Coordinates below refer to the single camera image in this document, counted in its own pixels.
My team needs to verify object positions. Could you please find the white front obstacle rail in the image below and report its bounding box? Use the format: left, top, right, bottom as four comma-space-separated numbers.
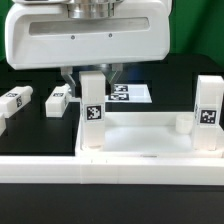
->
0, 156, 224, 186

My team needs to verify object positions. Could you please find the white marker base plate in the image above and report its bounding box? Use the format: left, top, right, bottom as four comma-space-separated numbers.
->
105, 84, 152, 103

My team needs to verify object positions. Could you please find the white desk top tray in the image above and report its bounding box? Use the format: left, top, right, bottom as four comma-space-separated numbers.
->
75, 112, 224, 158

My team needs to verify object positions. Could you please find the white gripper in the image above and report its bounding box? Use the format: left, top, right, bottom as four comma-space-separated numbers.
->
5, 0, 172, 97

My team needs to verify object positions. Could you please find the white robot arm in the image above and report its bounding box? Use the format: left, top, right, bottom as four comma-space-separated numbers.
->
5, 0, 172, 91

